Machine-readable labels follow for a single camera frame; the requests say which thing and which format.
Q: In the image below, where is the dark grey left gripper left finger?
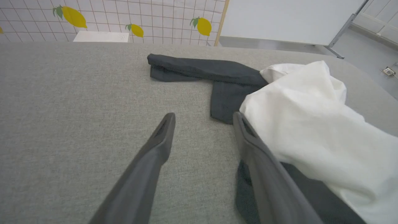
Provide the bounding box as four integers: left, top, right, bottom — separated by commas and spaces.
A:
89, 112, 176, 224

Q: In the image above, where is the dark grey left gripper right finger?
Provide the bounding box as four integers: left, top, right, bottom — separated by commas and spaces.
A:
233, 111, 324, 224

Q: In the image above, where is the white and black garment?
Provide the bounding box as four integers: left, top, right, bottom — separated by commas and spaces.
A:
147, 54, 398, 224

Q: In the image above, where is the white rectangular box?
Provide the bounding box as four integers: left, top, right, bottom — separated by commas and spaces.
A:
73, 31, 130, 43

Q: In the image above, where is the white floor power socket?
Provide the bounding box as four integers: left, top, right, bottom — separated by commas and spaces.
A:
382, 66, 397, 78

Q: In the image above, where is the white board panel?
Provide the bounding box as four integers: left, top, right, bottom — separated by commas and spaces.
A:
219, 0, 368, 47

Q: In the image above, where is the grey metal board stand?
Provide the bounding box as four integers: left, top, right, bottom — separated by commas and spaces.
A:
324, 0, 371, 60

